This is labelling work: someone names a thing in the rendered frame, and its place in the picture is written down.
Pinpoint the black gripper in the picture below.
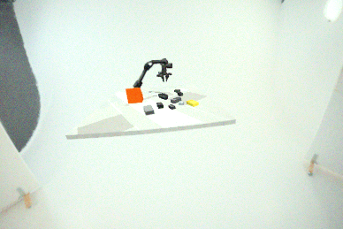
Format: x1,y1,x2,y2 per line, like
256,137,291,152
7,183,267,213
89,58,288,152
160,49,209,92
156,68,172,82

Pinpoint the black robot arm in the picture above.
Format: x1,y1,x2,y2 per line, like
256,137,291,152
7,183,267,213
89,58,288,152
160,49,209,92
133,58,172,88

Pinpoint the yellow flat box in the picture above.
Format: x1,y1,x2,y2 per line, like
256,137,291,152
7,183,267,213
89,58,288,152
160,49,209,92
187,100,199,107

